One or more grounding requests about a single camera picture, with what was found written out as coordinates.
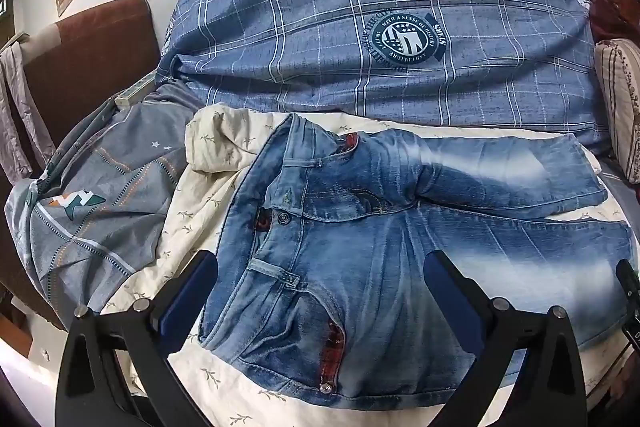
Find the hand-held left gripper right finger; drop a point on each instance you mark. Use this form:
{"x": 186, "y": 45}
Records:
{"x": 452, "y": 292}

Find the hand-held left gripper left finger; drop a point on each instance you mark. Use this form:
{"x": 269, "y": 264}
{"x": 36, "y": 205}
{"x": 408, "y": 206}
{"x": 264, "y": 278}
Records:
{"x": 182, "y": 302}

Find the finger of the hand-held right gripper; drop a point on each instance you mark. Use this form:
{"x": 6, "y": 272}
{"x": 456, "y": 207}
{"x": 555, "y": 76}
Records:
{"x": 629, "y": 279}

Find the blue denim pants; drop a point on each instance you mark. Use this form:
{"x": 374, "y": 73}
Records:
{"x": 350, "y": 257}

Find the grey-blue star bed sheet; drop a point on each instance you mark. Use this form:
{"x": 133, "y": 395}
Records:
{"x": 622, "y": 192}

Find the cream leaf-print blanket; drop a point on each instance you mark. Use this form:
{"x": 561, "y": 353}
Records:
{"x": 200, "y": 207}

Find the grey star-print quilt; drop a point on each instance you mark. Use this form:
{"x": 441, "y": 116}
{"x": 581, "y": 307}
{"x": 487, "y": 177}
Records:
{"x": 100, "y": 207}

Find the striped floral pillow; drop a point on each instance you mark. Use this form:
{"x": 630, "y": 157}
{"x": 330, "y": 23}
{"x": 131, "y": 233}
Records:
{"x": 622, "y": 107}

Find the white power strip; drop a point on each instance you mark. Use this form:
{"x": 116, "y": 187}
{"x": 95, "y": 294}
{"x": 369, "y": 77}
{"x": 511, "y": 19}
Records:
{"x": 132, "y": 94}

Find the grey hanging cloth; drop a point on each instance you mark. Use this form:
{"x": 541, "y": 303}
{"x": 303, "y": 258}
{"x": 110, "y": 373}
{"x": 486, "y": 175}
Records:
{"x": 15, "y": 107}

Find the brown headboard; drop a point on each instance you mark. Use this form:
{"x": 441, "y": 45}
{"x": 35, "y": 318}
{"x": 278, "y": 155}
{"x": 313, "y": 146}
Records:
{"x": 100, "y": 57}

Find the dark red cloth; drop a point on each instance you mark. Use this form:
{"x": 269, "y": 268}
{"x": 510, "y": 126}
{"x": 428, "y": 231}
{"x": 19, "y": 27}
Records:
{"x": 612, "y": 7}

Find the blue plaid duvet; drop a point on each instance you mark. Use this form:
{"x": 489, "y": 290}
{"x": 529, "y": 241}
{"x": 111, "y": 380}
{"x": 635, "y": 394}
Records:
{"x": 325, "y": 32}

